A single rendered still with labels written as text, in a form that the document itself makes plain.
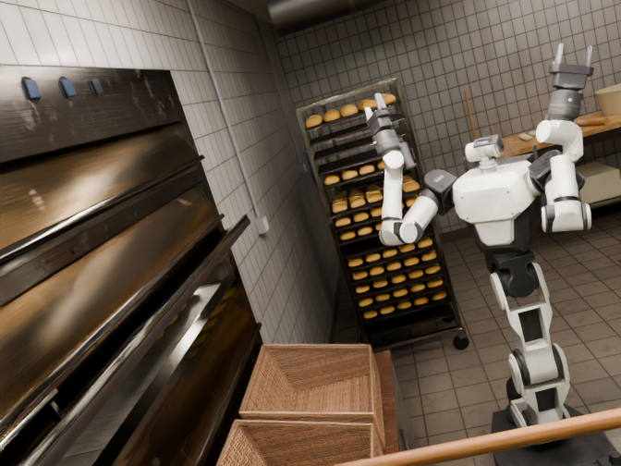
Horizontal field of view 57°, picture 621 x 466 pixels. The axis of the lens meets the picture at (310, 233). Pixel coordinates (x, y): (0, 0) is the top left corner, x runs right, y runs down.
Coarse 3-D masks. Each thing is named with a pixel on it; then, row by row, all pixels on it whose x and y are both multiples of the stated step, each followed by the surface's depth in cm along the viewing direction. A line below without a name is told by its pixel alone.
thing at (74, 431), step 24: (216, 240) 226; (192, 264) 199; (216, 264) 188; (168, 288) 178; (192, 288) 164; (144, 312) 163; (168, 312) 146; (120, 336) 148; (96, 360) 136; (72, 384) 126; (120, 384) 115; (96, 408) 106; (24, 432) 110; (72, 432) 98; (0, 456) 103; (24, 456) 96; (48, 456) 91
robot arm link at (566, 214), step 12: (552, 168) 171; (564, 168) 168; (552, 180) 171; (564, 180) 167; (576, 180) 168; (552, 192) 170; (564, 192) 166; (576, 192) 166; (552, 204) 169; (564, 204) 166; (576, 204) 166; (552, 216) 168; (564, 216) 166; (576, 216) 166; (552, 228) 170; (564, 228) 169; (576, 228) 168
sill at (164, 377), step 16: (224, 288) 240; (208, 304) 225; (224, 304) 228; (208, 320) 208; (192, 336) 196; (176, 352) 185; (192, 352) 188; (176, 368) 173; (160, 384) 165; (176, 384) 171; (144, 400) 157; (160, 400) 159; (128, 416) 151; (144, 416) 149; (128, 432) 143; (144, 432) 147; (112, 448) 137; (128, 448) 138; (96, 464) 132; (112, 464) 130
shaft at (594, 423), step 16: (592, 416) 95; (608, 416) 94; (512, 432) 97; (528, 432) 96; (544, 432) 95; (560, 432) 95; (576, 432) 94; (592, 432) 94; (416, 448) 100; (432, 448) 99; (448, 448) 98; (464, 448) 97; (480, 448) 97; (496, 448) 96; (512, 448) 97; (336, 464) 102; (352, 464) 101; (368, 464) 100; (384, 464) 99; (400, 464) 99; (416, 464) 98
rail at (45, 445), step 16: (240, 224) 230; (224, 240) 204; (208, 256) 185; (192, 272) 170; (176, 288) 158; (144, 336) 131; (128, 352) 122; (112, 368) 115; (96, 384) 109; (80, 400) 103; (64, 416) 98; (48, 432) 94; (64, 432) 96; (32, 448) 90; (48, 448) 91; (32, 464) 87
